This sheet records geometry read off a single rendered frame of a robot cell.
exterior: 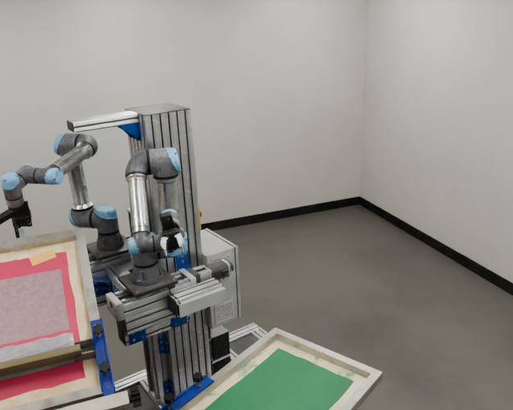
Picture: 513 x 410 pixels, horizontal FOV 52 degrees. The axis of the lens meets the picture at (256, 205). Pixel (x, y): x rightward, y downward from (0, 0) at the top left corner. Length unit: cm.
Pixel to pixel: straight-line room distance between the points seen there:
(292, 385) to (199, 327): 90
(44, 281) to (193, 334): 101
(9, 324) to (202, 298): 86
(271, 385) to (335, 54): 471
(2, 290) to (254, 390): 115
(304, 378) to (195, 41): 415
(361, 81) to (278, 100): 111
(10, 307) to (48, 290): 16
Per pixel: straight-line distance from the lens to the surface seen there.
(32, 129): 573
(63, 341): 233
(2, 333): 240
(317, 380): 244
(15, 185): 257
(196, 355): 322
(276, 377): 246
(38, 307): 243
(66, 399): 221
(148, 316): 269
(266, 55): 610
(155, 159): 240
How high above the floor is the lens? 249
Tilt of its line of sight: 21 degrees down
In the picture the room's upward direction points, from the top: 2 degrees counter-clockwise
